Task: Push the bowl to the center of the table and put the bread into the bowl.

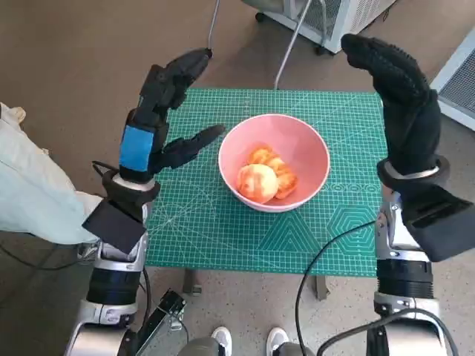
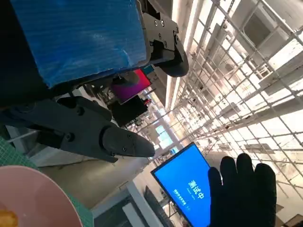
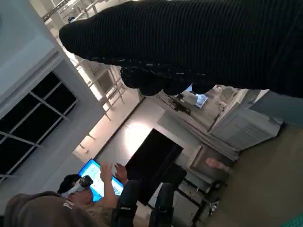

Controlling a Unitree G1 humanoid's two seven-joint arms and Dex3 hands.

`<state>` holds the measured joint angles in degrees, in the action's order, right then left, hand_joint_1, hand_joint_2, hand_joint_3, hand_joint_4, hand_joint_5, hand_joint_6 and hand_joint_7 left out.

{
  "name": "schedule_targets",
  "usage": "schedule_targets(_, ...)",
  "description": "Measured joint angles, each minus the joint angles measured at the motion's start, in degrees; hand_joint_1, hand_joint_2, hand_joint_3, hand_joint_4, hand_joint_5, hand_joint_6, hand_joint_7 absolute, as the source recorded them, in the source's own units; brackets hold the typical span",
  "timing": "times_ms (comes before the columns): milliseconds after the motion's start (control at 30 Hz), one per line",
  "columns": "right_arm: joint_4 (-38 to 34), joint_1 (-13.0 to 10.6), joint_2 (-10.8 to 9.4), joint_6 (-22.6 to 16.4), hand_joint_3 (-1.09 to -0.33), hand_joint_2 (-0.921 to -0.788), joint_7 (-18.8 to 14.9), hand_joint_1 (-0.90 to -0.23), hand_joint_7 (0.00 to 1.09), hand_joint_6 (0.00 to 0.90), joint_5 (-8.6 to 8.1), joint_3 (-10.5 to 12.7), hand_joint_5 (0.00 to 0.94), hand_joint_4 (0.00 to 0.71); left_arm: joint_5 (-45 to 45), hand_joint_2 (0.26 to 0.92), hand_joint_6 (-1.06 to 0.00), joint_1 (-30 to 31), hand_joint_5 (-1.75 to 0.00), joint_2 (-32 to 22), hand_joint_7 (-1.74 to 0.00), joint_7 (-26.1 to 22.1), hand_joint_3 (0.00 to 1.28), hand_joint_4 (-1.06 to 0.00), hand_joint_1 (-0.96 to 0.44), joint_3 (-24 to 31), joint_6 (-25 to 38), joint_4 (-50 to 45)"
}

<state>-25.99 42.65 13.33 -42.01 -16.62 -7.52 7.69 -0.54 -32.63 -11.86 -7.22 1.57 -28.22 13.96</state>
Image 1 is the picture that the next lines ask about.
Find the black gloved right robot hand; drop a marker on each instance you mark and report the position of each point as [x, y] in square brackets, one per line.
[408, 118]

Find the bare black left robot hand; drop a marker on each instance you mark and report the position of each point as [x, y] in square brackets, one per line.
[135, 148]

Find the pink bowl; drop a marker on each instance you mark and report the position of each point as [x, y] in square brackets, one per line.
[304, 155]

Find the round toy bread bun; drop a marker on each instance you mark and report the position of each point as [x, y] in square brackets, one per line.
[258, 183]

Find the long striped toy bread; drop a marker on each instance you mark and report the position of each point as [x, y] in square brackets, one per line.
[285, 178]

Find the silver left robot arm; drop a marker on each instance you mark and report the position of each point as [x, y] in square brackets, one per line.
[111, 285]

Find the white cabinet with grille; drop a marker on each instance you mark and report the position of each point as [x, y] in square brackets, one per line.
[456, 89]

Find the person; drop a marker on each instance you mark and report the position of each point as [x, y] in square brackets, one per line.
[220, 339]
[33, 185]

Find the green cutting mat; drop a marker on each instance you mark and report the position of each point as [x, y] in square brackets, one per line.
[208, 230]

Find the white ventilated cabinet on casters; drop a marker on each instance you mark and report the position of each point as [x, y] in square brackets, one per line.
[352, 18]

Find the grey table leg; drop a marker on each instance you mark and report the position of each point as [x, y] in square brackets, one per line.
[191, 283]
[322, 287]

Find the black metal bar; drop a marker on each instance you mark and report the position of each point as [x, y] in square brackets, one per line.
[159, 322]

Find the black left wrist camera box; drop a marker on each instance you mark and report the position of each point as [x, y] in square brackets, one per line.
[111, 226]

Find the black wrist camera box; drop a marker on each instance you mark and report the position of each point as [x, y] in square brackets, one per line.
[111, 226]
[438, 222]

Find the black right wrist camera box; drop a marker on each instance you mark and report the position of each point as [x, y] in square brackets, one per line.
[438, 222]

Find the grey metal frame chair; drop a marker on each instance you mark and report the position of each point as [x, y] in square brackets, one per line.
[293, 41]

